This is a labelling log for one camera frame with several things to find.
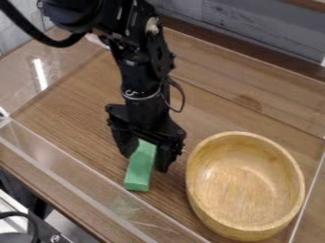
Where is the black clamp with cable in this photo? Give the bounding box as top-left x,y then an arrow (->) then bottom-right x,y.
0,211 -> 66,243

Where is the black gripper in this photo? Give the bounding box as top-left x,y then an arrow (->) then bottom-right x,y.
105,91 -> 188,174

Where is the green rectangular block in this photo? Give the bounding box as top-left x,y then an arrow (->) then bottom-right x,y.
123,140 -> 157,192

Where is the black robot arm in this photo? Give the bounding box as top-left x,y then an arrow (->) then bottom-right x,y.
39,0 -> 188,173

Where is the black cable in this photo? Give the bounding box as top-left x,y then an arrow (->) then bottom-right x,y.
0,0 -> 93,49

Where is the brown wooden bowl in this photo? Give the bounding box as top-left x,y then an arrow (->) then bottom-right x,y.
186,131 -> 307,242

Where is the clear acrylic tray wall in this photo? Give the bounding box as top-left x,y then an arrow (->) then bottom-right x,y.
0,110 -> 210,243

